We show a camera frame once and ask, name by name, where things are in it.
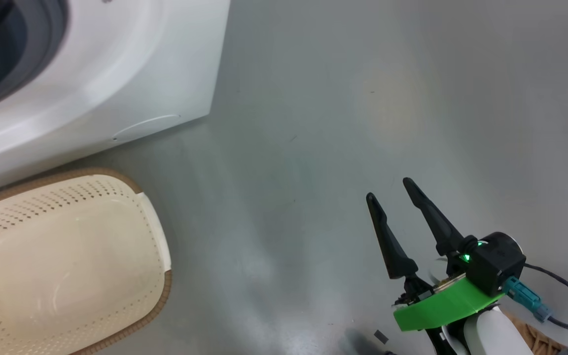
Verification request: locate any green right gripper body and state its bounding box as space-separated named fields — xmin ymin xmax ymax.
xmin=393 ymin=239 xmax=504 ymax=332

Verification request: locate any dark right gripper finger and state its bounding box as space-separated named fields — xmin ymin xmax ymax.
xmin=366 ymin=192 xmax=419 ymax=281
xmin=402 ymin=177 xmax=464 ymax=257

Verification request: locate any white front-load washing machine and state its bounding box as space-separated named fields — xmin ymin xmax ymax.
xmin=0 ymin=0 xmax=231 ymax=198

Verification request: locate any cream perforated laundry basket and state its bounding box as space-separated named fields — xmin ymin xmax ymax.
xmin=0 ymin=168 xmax=173 ymax=355

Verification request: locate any grey rubber door gasket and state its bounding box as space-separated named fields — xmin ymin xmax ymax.
xmin=0 ymin=0 xmax=69 ymax=116

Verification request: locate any tan woven object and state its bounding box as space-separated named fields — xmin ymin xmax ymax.
xmin=503 ymin=308 xmax=568 ymax=355

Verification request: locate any round white filter cover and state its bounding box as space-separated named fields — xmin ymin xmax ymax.
xmin=111 ymin=114 xmax=182 ymax=142

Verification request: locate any teal right camera connector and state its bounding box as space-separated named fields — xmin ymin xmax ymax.
xmin=502 ymin=276 xmax=553 ymax=322

